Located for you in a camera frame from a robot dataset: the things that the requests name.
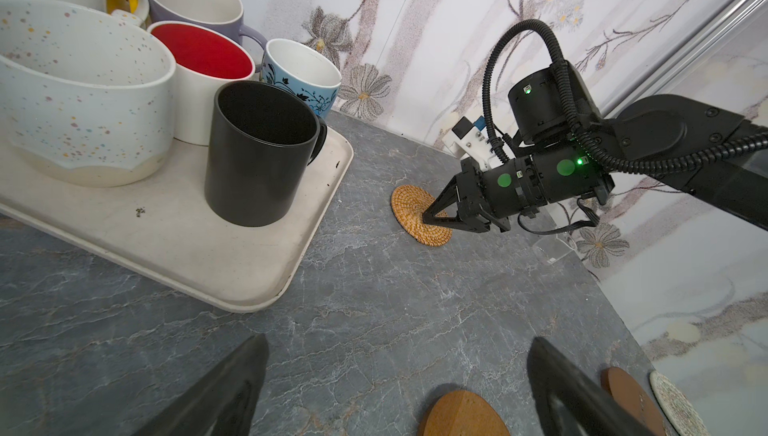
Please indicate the black mug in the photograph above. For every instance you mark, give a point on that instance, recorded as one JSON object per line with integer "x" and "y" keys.
{"x": 261, "y": 142}

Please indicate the speckled white mug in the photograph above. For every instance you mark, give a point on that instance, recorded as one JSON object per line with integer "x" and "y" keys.
{"x": 86, "y": 98}

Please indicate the beige serving tray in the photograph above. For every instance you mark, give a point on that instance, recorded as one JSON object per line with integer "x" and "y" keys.
{"x": 162, "y": 227}

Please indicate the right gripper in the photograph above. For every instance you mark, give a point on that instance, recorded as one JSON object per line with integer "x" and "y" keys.
{"x": 520, "y": 188}

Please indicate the white mug red inside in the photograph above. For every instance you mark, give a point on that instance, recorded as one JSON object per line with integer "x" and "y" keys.
{"x": 206, "y": 61}

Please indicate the white woven round coaster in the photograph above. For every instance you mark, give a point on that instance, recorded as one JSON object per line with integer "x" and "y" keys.
{"x": 677, "y": 408}

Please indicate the blue floral mug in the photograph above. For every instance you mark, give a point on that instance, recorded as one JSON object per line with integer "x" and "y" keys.
{"x": 302, "y": 71}

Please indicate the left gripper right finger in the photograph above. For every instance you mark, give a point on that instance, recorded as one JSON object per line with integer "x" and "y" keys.
{"x": 569, "y": 402}

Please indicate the woven rattan round coaster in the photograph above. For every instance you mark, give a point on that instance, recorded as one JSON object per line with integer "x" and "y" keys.
{"x": 408, "y": 204}

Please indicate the lavender mug white inside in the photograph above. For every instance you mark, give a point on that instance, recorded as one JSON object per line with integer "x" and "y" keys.
{"x": 225, "y": 17}

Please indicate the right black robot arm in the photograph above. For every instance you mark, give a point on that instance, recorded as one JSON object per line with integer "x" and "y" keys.
{"x": 714, "y": 155}

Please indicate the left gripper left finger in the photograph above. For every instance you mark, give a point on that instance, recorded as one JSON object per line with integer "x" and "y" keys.
{"x": 222, "y": 402}

